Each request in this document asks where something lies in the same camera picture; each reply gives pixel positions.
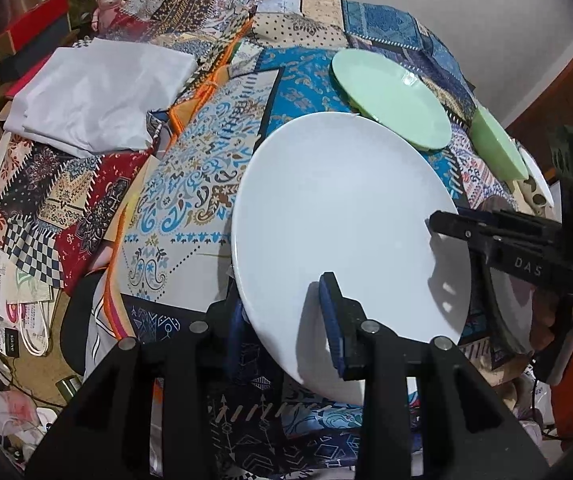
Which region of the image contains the patchwork printed blanket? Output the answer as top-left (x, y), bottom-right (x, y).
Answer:
top-left (0, 0), bottom-right (562, 480)

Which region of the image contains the black bag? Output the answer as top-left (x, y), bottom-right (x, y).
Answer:
top-left (61, 272), bottom-right (117, 376)

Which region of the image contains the small white plate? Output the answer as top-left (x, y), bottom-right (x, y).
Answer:
top-left (516, 145), bottom-right (556, 208)

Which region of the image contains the brown wooden door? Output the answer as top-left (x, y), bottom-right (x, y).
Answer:
top-left (503, 30), bottom-right (573, 146)

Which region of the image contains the green plate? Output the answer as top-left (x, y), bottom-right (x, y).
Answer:
top-left (330, 48), bottom-right (453, 152)

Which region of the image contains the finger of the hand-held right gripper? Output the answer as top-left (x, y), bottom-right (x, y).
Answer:
top-left (427, 209), bottom-right (573, 306)
top-left (486, 205), bottom-right (564, 233)

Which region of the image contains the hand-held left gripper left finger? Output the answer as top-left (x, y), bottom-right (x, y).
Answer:
top-left (25, 299), bottom-right (263, 480)

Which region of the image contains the white folded cloth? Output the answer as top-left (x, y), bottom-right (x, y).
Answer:
top-left (4, 37), bottom-right (200, 158)

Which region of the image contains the white plastic bag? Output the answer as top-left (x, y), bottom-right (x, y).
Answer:
top-left (0, 390), bottom-right (42, 436)

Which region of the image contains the green bowl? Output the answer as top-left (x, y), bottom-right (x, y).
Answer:
top-left (469, 106), bottom-right (531, 181)

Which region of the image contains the red box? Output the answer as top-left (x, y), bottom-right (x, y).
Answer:
top-left (9, 0), bottom-right (72, 51)

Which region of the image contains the small tin can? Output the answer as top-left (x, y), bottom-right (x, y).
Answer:
top-left (56, 375), bottom-right (81, 401)

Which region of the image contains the small black box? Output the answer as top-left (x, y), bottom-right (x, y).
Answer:
top-left (2, 327), bottom-right (21, 358)

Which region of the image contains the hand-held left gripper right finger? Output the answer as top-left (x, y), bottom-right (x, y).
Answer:
top-left (317, 271), bottom-right (553, 480)

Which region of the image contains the person's right hand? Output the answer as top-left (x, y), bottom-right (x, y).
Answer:
top-left (530, 287), bottom-right (564, 356)

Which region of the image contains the large round plate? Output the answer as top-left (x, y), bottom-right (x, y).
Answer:
top-left (230, 111), bottom-right (473, 406)

